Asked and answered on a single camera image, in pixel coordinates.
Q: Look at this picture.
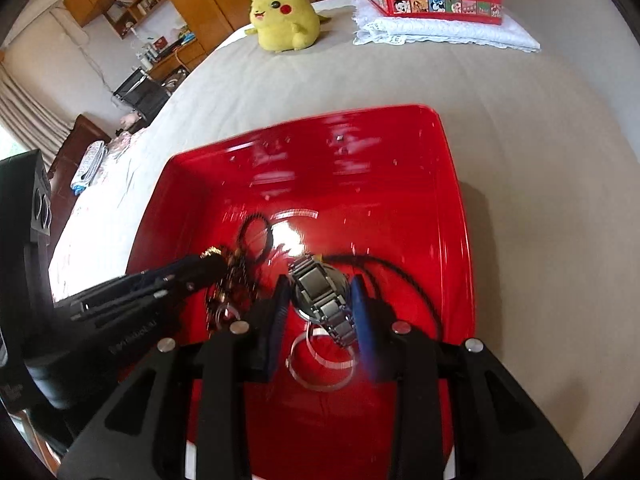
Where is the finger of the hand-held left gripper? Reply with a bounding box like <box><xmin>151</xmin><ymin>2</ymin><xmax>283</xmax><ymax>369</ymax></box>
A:
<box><xmin>52</xmin><ymin>280</ymin><xmax>201</xmax><ymax>323</ymax></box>
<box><xmin>117</xmin><ymin>254</ymin><xmax>226</xmax><ymax>293</ymax></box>

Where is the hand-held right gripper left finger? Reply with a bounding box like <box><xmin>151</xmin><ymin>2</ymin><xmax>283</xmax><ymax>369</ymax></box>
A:
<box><xmin>57</xmin><ymin>275</ymin><xmax>292</xmax><ymax>480</ymax></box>

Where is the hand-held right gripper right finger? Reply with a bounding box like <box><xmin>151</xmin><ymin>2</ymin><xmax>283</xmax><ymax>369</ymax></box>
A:
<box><xmin>348</xmin><ymin>275</ymin><xmax>583</xmax><ymax>480</ymax></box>

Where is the dark bead necklace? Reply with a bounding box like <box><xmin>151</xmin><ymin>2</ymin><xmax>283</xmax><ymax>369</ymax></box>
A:
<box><xmin>205</xmin><ymin>214</ymin><xmax>276</xmax><ymax>323</ymax></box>

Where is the silver metal wristwatch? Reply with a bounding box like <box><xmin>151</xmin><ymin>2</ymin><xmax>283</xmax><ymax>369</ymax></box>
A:
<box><xmin>288</xmin><ymin>254</ymin><xmax>357</xmax><ymax>348</ymax></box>

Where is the black cord gold charm keychain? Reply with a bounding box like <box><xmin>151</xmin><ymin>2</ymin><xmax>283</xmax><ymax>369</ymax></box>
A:
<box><xmin>272</xmin><ymin>247</ymin><xmax>443</xmax><ymax>343</ymax></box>

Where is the wide silver bangle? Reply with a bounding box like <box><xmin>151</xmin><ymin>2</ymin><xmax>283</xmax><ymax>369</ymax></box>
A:
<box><xmin>286</xmin><ymin>321</ymin><xmax>362</xmax><ymax>392</ymax></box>

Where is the red tin box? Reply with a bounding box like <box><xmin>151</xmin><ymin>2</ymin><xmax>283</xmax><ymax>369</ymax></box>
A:
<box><xmin>125</xmin><ymin>104</ymin><xmax>473</xmax><ymax>480</ymax></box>

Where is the patterned pillow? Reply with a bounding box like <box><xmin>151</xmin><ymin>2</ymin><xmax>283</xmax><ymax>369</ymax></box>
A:
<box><xmin>70</xmin><ymin>140</ymin><xmax>108</xmax><ymax>195</ymax></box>

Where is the brown headboard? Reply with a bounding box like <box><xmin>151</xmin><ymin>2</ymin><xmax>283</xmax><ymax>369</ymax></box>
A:
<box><xmin>47</xmin><ymin>114</ymin><xmax>112</xmax><ymax>191</ymax></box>

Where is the beige curtain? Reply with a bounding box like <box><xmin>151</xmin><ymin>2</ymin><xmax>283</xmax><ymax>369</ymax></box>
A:
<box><xmin>0</xmin><ymin>50</ymin><xmax>76</xmax><ymax>161</ymax></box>

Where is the black chair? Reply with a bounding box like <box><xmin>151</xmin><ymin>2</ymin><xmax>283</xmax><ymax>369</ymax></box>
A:
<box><xmin>112</xmin><ymin>66</ymin><xmax>171</xmax><ymax>121</ymax></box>

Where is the wooden desk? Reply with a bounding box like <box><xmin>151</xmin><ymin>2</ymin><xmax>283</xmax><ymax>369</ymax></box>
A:
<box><xmin>140</xmin><ymin>35</ymin><xmax>208</xmax><ymax>81</ymax></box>

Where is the yellow plush toy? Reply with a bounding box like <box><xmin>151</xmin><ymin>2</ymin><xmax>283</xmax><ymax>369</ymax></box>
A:
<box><xmin>244</xmin><ymin>0</ymin><xmax>332</xmax><ymax>54</ymax></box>

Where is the white folded lace cloth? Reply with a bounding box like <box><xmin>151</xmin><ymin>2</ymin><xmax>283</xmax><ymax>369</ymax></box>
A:
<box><xmin>352</xmin><ymin>0</ymin><xmax>542</xmax><ymax>54</ymax></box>

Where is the red cartoon print tin lid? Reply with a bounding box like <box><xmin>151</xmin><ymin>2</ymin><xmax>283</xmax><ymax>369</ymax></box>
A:
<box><xmin>363</xmin><ymin>0</ymin><xmax>503</xmax><ymax>27</ymax></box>

